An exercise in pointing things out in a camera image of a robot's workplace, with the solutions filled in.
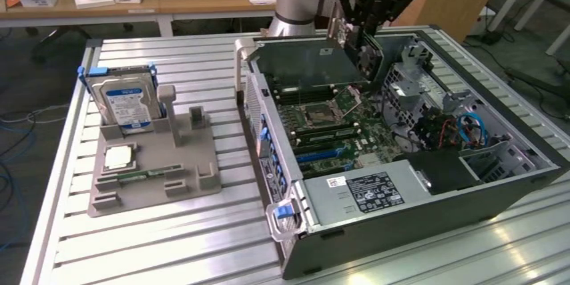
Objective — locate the grey parts rack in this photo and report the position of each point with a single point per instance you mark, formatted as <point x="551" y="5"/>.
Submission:
<point x="151" y="151"/>

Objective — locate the blue expansion slot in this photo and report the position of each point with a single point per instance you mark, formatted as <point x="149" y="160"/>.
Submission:
<point x="318" y="155"/>

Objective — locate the green motherboard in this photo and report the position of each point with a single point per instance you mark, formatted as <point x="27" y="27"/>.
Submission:
<point x="370" y="131"/>

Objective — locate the CPU socket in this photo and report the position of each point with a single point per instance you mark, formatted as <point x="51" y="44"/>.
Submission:
<point x="320" y="116"/>

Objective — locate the hard disk with blue bracket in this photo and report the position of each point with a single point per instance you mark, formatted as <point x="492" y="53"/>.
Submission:
<point x="124" y="101"/>

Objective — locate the loose green RAM stick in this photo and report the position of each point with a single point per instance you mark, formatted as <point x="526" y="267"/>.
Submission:
<point x="137" y="175"/>

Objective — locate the metal socket cover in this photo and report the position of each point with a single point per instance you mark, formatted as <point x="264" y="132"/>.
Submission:
<point x="347" y="101"/>

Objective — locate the grey power supply unit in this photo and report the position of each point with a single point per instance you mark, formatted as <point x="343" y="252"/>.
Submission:
<point x="330" y="198"/>

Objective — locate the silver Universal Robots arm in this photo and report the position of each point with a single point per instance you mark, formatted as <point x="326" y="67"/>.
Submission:
<point x="298" y="1"/>

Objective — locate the black open PC case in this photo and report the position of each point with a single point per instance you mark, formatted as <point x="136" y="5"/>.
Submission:
<point x="400" y="231"/>

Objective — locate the installed green RAM stick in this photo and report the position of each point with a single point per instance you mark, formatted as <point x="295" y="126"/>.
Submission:
<point x="330" y="129"/>
<point x="327" y="137"/>

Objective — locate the metal disk bay cage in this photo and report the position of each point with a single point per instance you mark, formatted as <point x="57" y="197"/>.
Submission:
<point x="410" y="94"/>

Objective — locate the silver CPU chip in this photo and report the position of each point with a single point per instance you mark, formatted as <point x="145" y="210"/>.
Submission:
<point x="117" y="158"/>

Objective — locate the blue case latch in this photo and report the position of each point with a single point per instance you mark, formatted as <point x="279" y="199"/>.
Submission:
<point x="283" y="213"/>

